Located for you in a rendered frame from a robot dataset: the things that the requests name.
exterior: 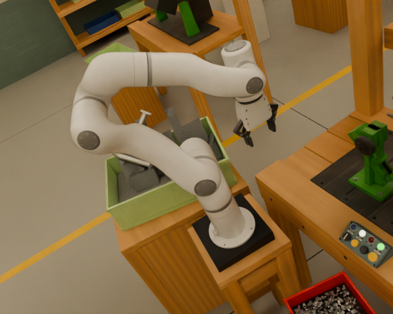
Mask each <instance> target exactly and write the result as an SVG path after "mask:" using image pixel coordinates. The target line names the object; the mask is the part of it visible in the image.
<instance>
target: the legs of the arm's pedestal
mask: <svg viewBox="0 0 393 314"><path fill-rule="evenodd" d="M302 290H303V286H302V284H301V280H300V277H299V274H298V270H297V267H296V263H295V261H294V257H293V253H292V250H291V248H289V249H288V250H286V251H284V252H283V253H281V254H279V255H278V256H276V257H275V258H273V259H271V260H270V261H268V262H267V263H265V264H263V265H262V266H260V267H258V268H257V269H255V270H254V271H252V272H250V273H248V274H247V275H245V276H244V277H242V278H240V279H239V280H237V281H235V282H234V283H232V284H231V285H229V286H227V287H226V288H224V289H223V290H222V291H223V293H224V294H225V296H226V298H227V299H228V301H229V303H230V305H231V307H232V309H233V310H234V312H235V314H254V312H253V310H252V308H251V305H250V303H252V302H254V301H255V300H257V299H259V298H260V297H262V296H263V295H265V294H267V293H268V292H270V291H272V293H273V296H274V298H275V300H276V301H277V302H278V304H279V305H280V306H282V305H284V304H285V303H284V300H283V299H286V298H288V297H290V296H292V295H294V294H296V293H298V292H300V291H302Z"/></svg>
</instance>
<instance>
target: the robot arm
mask: <svg viewBox="0 0 393 314"><path fill-rule="evenodd" d="M221 56H222V58H223V62H224V65H225V67H224V66H220V65H216V64H212V63H210V62H207V61H205V60H203V59H201V58H199V57H198V56H196V55H194V54H189V53H177V52H108V53H104V54H100V55H98V56H97V57H95V58H94V59H93V60H92V61H91V63H90V64H89V66H88V67H87V69H86V71H85V74H84V76H83V78H82V81H81V82H80V84H79V86H78V87H77V90H76V93H75V97H74V102H73V106H72V116H71V121H70V134H71V137H72V140H73V142H74V143H75V144H76V145H77V146H78V147H79V148H80V149H82V150H84V151H86V152H88V153H91V154H95V155H104V154H108V153H125V154H128V155H131V156H134V157H136V158H138V159H141V160H144V161H146V162H148V163H150V164H152V165H154V166H156V167H157V168H158V169H160V170H161V171H162V172H163V173H165V174H166V175H167V176H168V177H169V178H170V179H171V180H173V181H174V182H175V183H177V184H178V185H179V186H180V187H181V188H183V189H184V190H186V191H187V192H189V193H190V194H193V195H195V196H196V197H197V199H198V201H199V203H200V204H201V206H202V208H203V209H204V211H205V212H206V214H207V216H208V218H209V220H210V221H211V223H210V226H209V235H210V238H211V240H212V241H213V243H215V244H216V245H217V246H218V247H222V248H225V249H232V248H235V247H239V246H241V245H243V244H244V243H245V242H247V241H248V240H249V239H250V237H251V236H252V235H253V233H254V230H255V219H254V217H253V215H252V213H250V211H249V210H247V209H245V208H243V207H238V205H237V203H236V201H235V199H234V197H233V195H232V193H231V191H230V189H229V187H228V185H227V182H226V180H225V177H224V175H223V173H222V171H221V169H220V166H219V164H218V162H217V160H216V157H215V155H214V153H213V151H212V149H211V147H210V145H209V144H208V143H207V142H206V141H204V140H203V139H201V138H189V139H187V140H185V141H184V142H183V143H182V144H181V145H180V147H179V146H178V145H177V144H175V143H174V142H173V141H172V140H171V139H169V138H168V137H166V136H165V135H163V134H161V133H159V132H157V131H155V130H153V129H151V128H149V127H147V126H145V125H142V124H139V123H130V124H128V125H118V124H115V123H112V122H111V121H110V120H109V119H108V109H109V104H110V101H111V99H112V97H113V96H114V95H116V94H117V93H118V92H119V91H120V90H121V89H122V88H124V87H170V86H187V87H192V88H194V89H196V90H199V91H201V92H203V93H206V94H209V95H214V96H217V97H235V99H236V101H235V107H236V115H237V118H238V124H237V125H236V126H235V129H234V130H233V133H235V134H237V135H238V136H240V137H242V138H244V140H245V143H246V144H247V145H249V146H251V147H253V146H254V145H253V142H252V139H251V137H250V132H251V130H253V129H255V128H256V127H257V126H259V125H261V124H262V123H264V122H265V121H267V124H268V128H269V129H270V130H271V131H273V132H276V128H275V127H276V125H275V122H274V121H275V116H276V114H277V110H278V104H276V103H269V102H268V99H267V98H266V95H265V94H264V92H263V89H264V87H265V85H266V78H265V76H264V73H263V72H262V71H261V69H260V68H259V67H258V66H257V64H256V61H255V57H254V54H253V49H252V46H251V43H250V42H249V41H247V40H238V41H234V42H232V43H230V44H228V45H226V46H225V47H224V48H223V49H222V50H221ZM271 108H272V110H271ZM241 127H243V129H242V132H240V129H241Z"/></svg>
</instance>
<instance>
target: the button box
mask: <svg viewBox="0 0 393 314"><path fill-rule="evenodd" d="M353 224H355V225H356V226H357V228H356V230H352V229H351V225H353ZM360 231H365V233H366V234H365V236H363V237H362V236H360V235H359V232H360ZM344 233H348V234H350V236H351V238H350V240H348V241H346V240H344V239H343V238H342V235H343V234H344ZM342 235H341V236H340V238H339V240H340V241H341V242H342V243H343V244H345V245H346V246H348V247H349V248H350V249H351V250H353V251H354V252H355V253H356V254H357V255H359V256H360V257H362V258H363V259H364V260H365V261H366V262H368V263H369V264H371V265H372V266H373V267H374V268H379V267H380V266H381V265H382V264H383V263H385V262H386V261H387V260H389V259H390V258H391V257H392V256H393V246H391V245H389V244H388V243H387V242H385V241H384V240H382V239H381V238H380V237H378V236H376V235H375V234H374V233H372V232H371V231H370V230H368V229H366V228H365V227H364V226H362V225H361V224H359V223H357V222H354V221H351V222H350V223H349V225H348V226H347V227H346V229H345V230H344V232H343V233H342ZM369 237H373V238H374V242H373V243H370V242H369V241H368V238H369ZM353 239H355V240H358V242H359V245H358V246H357V247H353V246H352V245H351V241H352V240H353ZM378 244H383V245H384V249H382V250H379V249H378V248H377V246H378ZM361 246H365V247H367V249H368V251H367V253H366V254H362V253H361V252H360V247H361ZM370 252H375V253H376V254H377V255H378V259H377V260H376V261H375V262H372V261H370V260H369V259H368V254H369V253H370Z"/></svg>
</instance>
